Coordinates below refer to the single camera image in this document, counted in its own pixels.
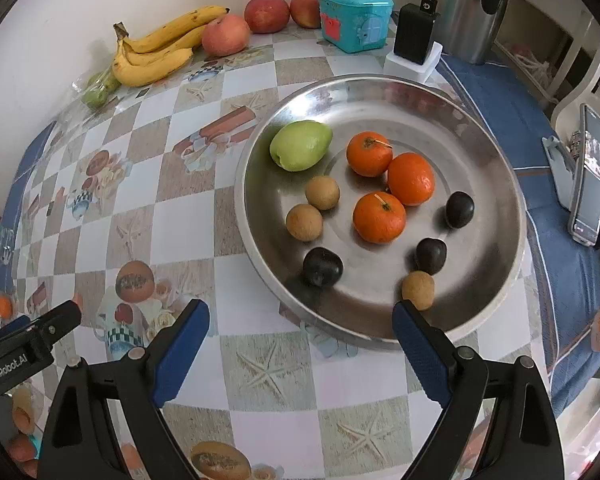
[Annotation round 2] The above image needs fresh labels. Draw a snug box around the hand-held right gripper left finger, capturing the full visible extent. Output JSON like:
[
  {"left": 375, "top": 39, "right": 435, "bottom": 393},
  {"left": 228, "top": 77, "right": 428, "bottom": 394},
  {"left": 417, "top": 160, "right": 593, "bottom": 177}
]
[{"left": 37, "top": 299, "right": 211, "bottom": 480}]

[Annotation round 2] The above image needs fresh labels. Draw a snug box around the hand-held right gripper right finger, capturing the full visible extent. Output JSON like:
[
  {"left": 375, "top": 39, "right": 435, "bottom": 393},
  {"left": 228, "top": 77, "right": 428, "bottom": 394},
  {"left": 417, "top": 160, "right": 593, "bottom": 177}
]
[{"left": 391, "top": 300, "right": 566, "bottom": 480}]

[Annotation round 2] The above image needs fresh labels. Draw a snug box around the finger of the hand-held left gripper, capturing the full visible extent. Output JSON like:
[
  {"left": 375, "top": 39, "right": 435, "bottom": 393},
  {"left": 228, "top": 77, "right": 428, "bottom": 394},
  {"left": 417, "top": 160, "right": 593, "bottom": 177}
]
[
  {"left": 0, "top": 315, "right": 31, "bottom": 343},
  {"left": 27, "top": 301, "right": 82, "bottom": 348}
]

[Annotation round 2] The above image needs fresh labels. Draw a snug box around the round steel plate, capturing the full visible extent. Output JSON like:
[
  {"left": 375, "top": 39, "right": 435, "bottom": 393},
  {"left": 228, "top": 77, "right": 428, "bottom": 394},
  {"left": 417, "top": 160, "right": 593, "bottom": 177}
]
[{"left": 235, "top": 74, "right": 528, "bottom": 351}]

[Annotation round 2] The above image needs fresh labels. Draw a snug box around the dark plum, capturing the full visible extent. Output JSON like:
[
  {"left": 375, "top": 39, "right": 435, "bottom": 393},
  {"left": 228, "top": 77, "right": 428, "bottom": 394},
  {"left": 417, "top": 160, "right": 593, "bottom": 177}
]
[
  {"left": 445, "top": 191, "right": 476, "bottom": 229},
  {"left": 415, "top": 237, "right": 448, "bottom": 276},
  {"left": 302, "top": 247, "right": 344, "bottom": 287}
]

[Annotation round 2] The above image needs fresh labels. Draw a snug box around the tangerine with stem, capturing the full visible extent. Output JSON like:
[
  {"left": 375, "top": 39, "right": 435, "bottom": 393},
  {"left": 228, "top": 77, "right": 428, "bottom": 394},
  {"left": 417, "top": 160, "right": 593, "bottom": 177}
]
[
  {"left": 352, "top": 192, "right": 407, "bottom": 245},
  {"left": 346, "top": 131, "right": 394, "bottom": 177}
]

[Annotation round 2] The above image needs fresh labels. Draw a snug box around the green pear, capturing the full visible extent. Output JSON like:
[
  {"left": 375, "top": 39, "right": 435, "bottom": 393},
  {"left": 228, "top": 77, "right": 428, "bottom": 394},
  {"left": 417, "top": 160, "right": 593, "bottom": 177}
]
[{"left": 270, "top": 121, "right": 333, "bottom": 172}]

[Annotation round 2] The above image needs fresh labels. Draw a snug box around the blue striped cloth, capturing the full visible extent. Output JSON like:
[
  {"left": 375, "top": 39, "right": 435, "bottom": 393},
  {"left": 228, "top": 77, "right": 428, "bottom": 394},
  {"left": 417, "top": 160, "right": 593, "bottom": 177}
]
[{"left": 437, "top": 55, "right": 600, "bottom": 416}]

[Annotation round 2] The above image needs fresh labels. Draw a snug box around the grey phone stand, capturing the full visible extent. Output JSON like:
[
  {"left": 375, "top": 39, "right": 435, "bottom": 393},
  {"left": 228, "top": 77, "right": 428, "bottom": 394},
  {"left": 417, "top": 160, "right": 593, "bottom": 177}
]
[{"left": 542, "top": 135, "right": 581, "bottom": 208}]

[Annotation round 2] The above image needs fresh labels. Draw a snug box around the bag of green fruit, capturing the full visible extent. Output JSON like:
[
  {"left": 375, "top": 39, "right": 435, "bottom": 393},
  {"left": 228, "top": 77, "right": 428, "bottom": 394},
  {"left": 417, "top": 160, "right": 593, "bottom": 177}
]
[{"left": 72, "top": 67, "right": 123, "bottom": 111}]

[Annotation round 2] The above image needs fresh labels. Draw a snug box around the smartphone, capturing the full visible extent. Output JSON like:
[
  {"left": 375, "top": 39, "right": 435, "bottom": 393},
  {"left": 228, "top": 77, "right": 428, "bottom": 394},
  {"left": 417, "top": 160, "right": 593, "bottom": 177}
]
[{"left": 570, "top": 104, "right": 600, "bottom": 246}]

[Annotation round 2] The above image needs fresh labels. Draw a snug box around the yellow banana bunch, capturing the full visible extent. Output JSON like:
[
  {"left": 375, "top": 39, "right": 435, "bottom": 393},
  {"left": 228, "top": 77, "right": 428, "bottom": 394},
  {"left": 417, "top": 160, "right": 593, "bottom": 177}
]
[{"left": 112, "top": 6, "right": 230, "bottom": 87}]

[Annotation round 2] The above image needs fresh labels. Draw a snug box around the white chair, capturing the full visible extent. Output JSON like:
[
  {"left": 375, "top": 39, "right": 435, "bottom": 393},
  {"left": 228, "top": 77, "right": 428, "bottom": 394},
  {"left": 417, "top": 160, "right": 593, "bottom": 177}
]
[{"left": 550, "top": 35, "right": 600, "bottom": 126}]

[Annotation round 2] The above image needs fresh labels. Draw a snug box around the black charger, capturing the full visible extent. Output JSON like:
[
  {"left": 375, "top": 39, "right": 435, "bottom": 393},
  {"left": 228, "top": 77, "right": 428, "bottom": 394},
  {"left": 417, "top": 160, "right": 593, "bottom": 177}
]
[{"left": 394, "top": 3, "right": 438, "bottom": 65}]

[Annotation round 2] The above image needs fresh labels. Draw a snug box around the pale pink apple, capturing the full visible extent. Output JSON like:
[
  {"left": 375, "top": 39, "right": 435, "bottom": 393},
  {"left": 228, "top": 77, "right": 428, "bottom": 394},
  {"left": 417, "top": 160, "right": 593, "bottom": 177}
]
[{"left": 201, "top": 14, "right": 252, "bottom": 57}]

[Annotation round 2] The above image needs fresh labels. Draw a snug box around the teal toy box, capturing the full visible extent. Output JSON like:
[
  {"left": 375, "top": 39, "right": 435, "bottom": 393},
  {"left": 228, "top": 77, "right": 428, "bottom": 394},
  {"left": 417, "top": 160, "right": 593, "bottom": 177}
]
[{"left": 317, "top": 0, "right": 395, "bottom": 53}]

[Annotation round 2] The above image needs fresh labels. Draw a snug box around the steel kettle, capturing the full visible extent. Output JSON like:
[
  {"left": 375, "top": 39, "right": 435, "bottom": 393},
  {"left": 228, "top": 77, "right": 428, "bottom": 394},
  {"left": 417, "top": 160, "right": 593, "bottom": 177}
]
[{"left": 430, "top": 0, "right": 511, "bottom": 63}]

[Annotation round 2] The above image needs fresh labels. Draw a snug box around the red apple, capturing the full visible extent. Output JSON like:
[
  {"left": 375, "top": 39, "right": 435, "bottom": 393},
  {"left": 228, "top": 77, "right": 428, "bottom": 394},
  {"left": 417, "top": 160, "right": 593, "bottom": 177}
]
[
  {"left": 290, "top": 0, "right": 323, "bottom": 29},
  {"left": 244, "top": 0, "right": 291, "bottom": 34}
]

